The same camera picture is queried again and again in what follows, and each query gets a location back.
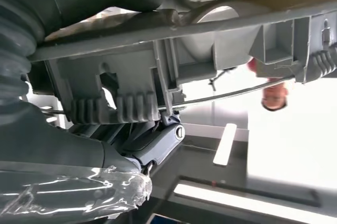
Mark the white ceiling light strip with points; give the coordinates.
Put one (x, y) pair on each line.
(236, 201)
(225, 144)

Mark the person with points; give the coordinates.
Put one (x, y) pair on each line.
(273, 97)

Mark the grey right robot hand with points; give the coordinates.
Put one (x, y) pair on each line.
(52, 145)

